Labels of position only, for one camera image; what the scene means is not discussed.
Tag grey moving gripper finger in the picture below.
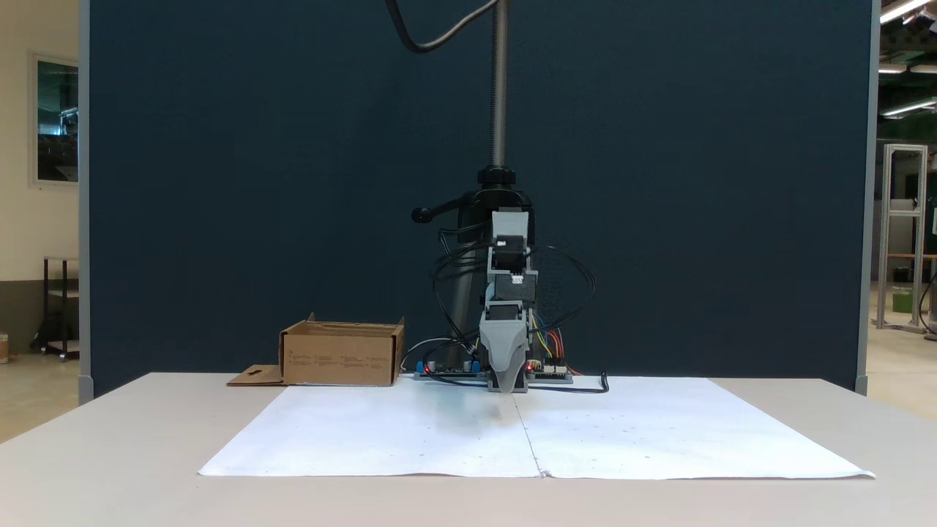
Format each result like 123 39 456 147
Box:
479 320 533 390

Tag blue circuit board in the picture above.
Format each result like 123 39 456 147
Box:
413 358 485 382

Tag white paper sheet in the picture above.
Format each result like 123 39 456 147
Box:
198 379 545 479
511 376 877 481

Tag brown cardboard box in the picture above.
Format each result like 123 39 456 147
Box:
226 313 406 388

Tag dark blue partition panel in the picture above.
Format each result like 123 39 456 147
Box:
78 0 880 400

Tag black shelf cart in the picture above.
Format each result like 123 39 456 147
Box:
31 255 80 362

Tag ceiling light strip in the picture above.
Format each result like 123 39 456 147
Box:
881 98 937 119

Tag yellow wire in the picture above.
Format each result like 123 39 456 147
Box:
531 316 555 361

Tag circuit board with coloured wires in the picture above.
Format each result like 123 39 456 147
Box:
527 362 575 384

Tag black wrist motor cable loop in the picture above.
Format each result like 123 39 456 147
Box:
430 227 493 348

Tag black gripper motor cable loop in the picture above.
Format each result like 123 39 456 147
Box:
529 244 598 336

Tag black power cable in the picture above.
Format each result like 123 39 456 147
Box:
527 371 611 395

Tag black camera stand with pole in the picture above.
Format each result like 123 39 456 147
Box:
411 0 537 349

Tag dark overhead camera cable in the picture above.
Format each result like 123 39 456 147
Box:
385 0 501 55

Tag aluminium profile frame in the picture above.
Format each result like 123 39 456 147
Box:
876 143 931 332

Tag framed wall window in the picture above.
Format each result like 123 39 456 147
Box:
30 52 80 187

